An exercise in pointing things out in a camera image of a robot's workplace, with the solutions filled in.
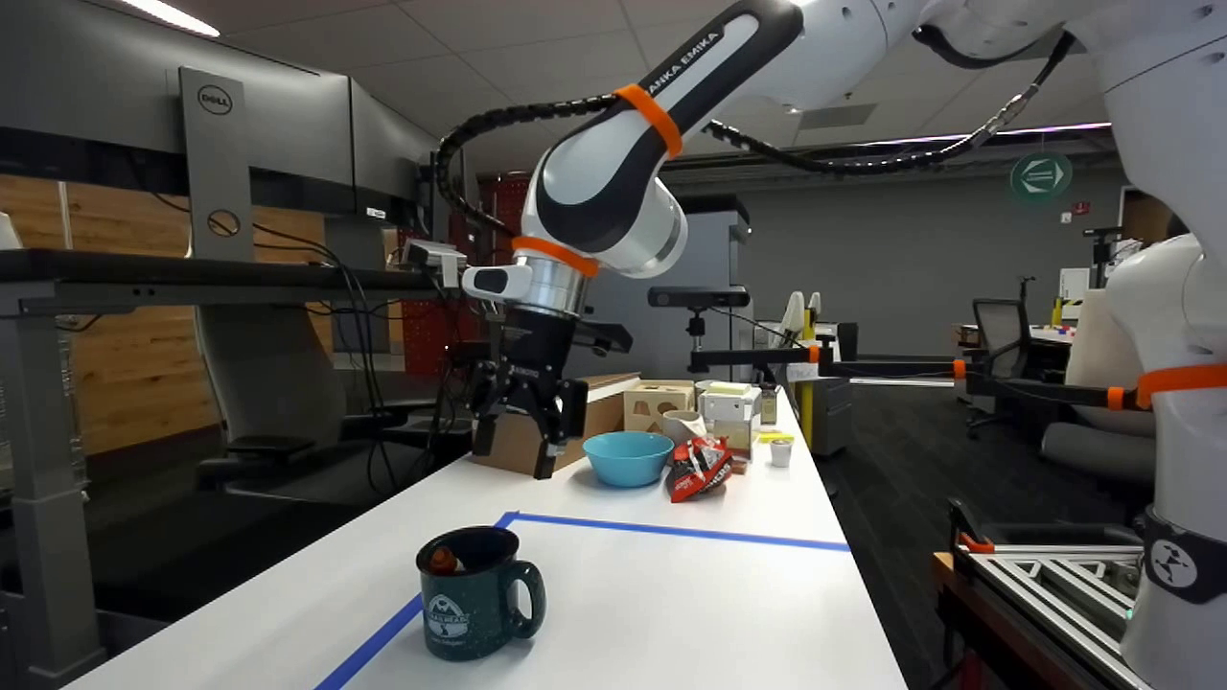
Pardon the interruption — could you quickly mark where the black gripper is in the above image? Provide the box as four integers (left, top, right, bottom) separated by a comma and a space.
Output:
467, 304, 595, 485

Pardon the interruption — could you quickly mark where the small yellow white cup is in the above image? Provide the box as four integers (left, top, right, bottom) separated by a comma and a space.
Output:
754, 425, 797, 473

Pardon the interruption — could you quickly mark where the brown cardboard box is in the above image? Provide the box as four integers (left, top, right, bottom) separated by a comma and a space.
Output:
467, 372, 645, 479

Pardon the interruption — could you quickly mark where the blue plastic bowl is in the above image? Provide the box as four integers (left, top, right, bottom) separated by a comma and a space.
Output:
580, 428, 679, 491

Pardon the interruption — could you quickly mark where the light wooden block box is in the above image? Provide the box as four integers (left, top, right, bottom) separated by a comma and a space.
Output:
619, 380, 701, 442

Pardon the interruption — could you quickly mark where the blue tape line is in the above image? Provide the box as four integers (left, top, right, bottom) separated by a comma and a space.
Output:
313, 509, 852, 690

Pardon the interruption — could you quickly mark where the red snack bag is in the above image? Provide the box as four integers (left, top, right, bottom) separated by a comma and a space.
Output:
663, 433, 752, 505

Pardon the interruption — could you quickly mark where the clear plastic container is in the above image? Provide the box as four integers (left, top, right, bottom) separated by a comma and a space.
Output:
695, 380, 765, 460

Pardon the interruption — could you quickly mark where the dark green speckled mug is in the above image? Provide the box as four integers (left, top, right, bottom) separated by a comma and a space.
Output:
414, 520, 549, 662

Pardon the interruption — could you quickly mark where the grey partition board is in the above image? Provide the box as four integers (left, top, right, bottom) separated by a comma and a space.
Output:
580, 209, 752, 382

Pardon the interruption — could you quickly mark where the white yellow spray bottle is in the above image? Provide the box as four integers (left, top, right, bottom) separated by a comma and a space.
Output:
778, 288, 828, 348

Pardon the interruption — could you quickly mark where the smaller grey monitor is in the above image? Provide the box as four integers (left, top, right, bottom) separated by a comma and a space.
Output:
350, 80, 443, 205

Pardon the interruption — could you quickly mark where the grey Dell monitor stand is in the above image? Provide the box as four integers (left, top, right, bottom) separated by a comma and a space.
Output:
175, 65, 256, 269

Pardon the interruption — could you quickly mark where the grey standing desk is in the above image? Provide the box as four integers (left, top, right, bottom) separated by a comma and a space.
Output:
0, 246, 452, 684

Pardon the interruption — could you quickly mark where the long ceiling light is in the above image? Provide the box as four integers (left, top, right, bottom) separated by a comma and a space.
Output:
120, 0, 222, 44

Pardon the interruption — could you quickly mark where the large grey Dell monitor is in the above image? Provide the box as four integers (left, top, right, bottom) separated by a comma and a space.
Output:
0, 0, 357, 184

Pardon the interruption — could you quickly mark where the black stereo camera bar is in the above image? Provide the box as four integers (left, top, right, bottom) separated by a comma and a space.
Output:
645, 284, 754, 315

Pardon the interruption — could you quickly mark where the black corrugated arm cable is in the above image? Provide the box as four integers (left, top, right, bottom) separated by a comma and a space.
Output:
429, 19, 1082, 248

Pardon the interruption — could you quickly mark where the aluminium rail base frame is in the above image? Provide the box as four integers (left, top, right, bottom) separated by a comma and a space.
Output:
948, 501, 1159, 690

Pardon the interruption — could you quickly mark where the round green wall sign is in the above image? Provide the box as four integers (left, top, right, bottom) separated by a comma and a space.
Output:
1013, 150, 1078, 205

